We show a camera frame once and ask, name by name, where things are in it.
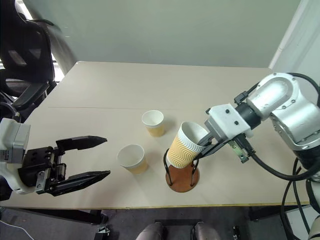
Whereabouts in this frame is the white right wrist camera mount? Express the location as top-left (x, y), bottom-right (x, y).
top-left (205, 102), bottom-right (255, 141)

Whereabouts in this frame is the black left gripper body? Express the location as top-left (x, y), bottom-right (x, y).
top-left (17, 146), bottom-right (68, 195)

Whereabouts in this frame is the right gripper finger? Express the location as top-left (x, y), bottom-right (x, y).
top-left (193, 140), bottom-right (233, 161)
top-left (196, 131), bottom-right (216, 147)

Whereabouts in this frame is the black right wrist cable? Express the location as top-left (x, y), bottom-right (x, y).
top-left (241, 138), bottom-right (320, 182)

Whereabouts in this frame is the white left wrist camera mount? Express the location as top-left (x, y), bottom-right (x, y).
top-left (0, 116), bottom-right (33, 196)

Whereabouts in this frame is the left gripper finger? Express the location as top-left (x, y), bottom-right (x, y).
top-left (55, 135), bottom-right (109, 157)
top-left (46, 170), bottom-right (112, 198)

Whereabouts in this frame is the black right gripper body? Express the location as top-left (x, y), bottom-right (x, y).
top-left (204, 117), bottom-right (245, 149)

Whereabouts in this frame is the wire cup holder brown base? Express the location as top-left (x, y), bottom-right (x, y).
top-left (163, 147), bottom-right (201, 194)

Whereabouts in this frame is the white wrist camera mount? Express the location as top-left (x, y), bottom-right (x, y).
top-left (0, 116), bottom-right (33, 196)
top-left (205, 102), bottom-right (255, 141)

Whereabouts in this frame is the black office chair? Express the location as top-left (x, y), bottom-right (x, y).
top-left (0, 0), bottom-right (59, 124)

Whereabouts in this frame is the plain yellow paper cup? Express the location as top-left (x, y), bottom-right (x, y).
top-left (116, 143), bottom-right (149, 175)
top-left (141, 109), bottom-right (165, 138)

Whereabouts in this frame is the black table support bar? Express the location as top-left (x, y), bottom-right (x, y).
top-left (0, 206), bottom-right (110, 226)

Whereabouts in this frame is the black hanging robot cable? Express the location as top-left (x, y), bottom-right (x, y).
top-left (280, 157), bottom-right (312, 240)

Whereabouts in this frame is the yellow rippled paper cup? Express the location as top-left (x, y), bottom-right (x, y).
top-left (166, 121), bottom-right (209, 169)

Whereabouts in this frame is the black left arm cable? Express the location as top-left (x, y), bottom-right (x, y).
top-left (0, 101), bottom-right (21, 123)

